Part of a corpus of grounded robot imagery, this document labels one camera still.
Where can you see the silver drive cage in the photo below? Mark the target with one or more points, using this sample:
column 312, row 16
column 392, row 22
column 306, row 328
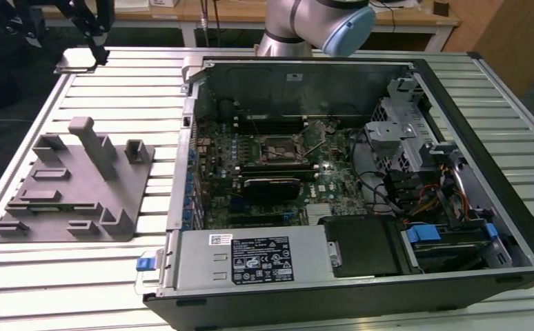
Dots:
column 401, row 113

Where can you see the black graphics card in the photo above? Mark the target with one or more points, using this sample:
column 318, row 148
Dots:
column 272, row 189

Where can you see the white paper sheet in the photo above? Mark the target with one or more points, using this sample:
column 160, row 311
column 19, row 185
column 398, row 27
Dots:
column 134, row 3

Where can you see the hard disk in blue carrier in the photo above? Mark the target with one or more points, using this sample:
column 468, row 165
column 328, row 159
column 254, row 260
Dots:
column 424, row 234

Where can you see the metal locking lever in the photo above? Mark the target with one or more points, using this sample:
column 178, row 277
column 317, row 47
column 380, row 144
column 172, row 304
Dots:
column 256, row 125
column 317, row 147

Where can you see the wooden desk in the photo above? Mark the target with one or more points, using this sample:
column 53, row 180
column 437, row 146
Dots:
column 428, row 19

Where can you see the CPU socket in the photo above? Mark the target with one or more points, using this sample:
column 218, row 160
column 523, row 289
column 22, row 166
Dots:
column 277, row 151

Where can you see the silver power supply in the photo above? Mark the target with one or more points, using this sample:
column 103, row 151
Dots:
column 194, row 258

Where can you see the silver CPU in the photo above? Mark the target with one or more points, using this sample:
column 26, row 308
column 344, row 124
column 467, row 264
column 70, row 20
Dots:
column 77, row 60

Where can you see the grey case hinge latch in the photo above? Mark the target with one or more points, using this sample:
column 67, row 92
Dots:
column 192, row 69

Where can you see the white finned heatsink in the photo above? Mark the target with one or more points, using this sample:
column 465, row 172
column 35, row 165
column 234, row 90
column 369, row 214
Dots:
column 318, row 212

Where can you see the black open PC case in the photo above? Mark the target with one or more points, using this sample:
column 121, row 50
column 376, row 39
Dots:
column 294, row 303

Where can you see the green motherboard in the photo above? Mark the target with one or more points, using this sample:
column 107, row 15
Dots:
column 336, row 193

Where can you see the wooden cabinet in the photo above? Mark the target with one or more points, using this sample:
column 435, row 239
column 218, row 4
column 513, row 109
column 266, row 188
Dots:
column 516, row 41

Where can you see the white printed box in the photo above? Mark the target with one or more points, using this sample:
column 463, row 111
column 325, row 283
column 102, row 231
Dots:
column 164, row 2

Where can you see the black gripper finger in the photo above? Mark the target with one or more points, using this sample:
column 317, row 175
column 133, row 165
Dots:
column 21, row 29
column 94, row 31

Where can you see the blue case latch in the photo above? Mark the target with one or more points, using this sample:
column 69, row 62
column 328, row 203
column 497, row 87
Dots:
column 145, row 263

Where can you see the black expansion slot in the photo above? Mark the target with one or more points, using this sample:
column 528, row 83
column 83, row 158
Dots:
column 253, row 220

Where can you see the grey parts rack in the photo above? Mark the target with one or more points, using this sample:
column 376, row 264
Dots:
column 83, row 193

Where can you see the small brown box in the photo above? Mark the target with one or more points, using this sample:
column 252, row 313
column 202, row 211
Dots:
column 441, row 8

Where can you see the black RAM slots row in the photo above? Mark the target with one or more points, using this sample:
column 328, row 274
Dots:
column 268, row 125
column 277, row 172

